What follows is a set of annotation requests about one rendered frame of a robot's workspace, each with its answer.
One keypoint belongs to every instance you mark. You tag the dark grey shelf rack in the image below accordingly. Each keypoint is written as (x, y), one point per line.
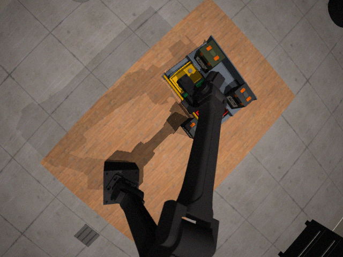
(226, 68)

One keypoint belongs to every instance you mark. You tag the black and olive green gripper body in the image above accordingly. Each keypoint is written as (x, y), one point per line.
(190, 108)

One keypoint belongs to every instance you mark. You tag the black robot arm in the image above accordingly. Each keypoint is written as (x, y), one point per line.
(175, 235)

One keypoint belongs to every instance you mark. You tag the yellow bin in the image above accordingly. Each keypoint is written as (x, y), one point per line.
(195, 75)

